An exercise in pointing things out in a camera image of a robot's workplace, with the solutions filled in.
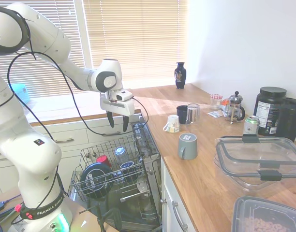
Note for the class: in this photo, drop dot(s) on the glass jar with red lid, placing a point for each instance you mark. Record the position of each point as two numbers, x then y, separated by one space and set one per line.
216 100

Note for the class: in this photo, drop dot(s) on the orange snack packet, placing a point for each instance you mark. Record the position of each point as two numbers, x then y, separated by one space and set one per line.
226 104

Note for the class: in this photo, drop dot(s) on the wide beige window blind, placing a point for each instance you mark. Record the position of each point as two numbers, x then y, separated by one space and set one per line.
138 41

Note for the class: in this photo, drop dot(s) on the white patterned mug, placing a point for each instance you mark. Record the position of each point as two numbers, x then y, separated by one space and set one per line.
173 123

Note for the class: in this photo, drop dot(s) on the open dishwasher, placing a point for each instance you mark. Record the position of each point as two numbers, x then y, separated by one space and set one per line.
148 145

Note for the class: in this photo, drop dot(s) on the gray mug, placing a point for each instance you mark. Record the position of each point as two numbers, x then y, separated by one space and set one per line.
188 147

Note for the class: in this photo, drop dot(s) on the white plate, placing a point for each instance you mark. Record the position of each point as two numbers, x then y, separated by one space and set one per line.
142 185

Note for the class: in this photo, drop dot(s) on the narrow beige window blind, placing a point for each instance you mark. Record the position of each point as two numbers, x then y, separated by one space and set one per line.
53 48

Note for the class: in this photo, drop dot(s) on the clear drinking glass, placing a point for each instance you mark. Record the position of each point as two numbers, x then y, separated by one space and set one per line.
193 113

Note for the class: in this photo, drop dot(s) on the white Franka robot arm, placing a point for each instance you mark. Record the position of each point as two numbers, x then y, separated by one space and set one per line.
41 36

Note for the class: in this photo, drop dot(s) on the glass french press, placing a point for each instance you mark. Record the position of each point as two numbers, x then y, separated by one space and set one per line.
235 106

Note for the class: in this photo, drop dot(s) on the red mug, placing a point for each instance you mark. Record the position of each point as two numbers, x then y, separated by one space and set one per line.
104 160

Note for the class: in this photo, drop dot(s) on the black protein powder tub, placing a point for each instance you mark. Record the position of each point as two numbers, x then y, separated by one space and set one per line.
269 108

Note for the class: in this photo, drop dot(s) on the clear glass in rack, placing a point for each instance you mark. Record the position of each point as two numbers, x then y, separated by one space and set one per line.
121 154

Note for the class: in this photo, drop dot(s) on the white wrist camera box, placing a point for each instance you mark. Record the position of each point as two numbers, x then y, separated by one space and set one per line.
123 95

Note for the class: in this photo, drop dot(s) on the dark navy mug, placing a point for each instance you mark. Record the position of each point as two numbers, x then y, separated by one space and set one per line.
181 114

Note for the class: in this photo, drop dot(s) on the dark blue mug with label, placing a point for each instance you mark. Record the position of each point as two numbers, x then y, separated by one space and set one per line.
127 166

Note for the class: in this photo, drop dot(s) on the clear lidded storage container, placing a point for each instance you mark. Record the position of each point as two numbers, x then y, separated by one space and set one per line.
254 154

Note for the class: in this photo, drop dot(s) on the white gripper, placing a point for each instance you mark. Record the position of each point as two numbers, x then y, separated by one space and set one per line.
119 106

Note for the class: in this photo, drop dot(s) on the gray plastic food container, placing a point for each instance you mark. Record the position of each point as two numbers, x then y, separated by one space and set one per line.
264 215

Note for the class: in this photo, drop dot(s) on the silver cabinet knob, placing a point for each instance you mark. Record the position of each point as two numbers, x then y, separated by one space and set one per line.
163 201

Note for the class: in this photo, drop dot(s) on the silver green drink can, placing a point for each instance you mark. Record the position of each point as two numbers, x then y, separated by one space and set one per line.
251 126

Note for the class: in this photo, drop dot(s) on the white green paper packet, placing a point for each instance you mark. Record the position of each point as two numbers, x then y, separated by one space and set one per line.
215 114

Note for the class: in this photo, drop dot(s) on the black camera tripod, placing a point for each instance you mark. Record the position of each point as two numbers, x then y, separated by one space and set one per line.
100 217

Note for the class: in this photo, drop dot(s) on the black plastic pitcher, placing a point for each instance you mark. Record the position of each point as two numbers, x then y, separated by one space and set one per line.
290 118

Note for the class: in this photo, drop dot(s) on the dark blue painted vase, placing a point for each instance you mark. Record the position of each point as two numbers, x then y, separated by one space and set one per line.
180 77

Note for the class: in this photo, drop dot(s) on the black round pan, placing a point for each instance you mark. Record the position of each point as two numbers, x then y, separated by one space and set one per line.
96 178

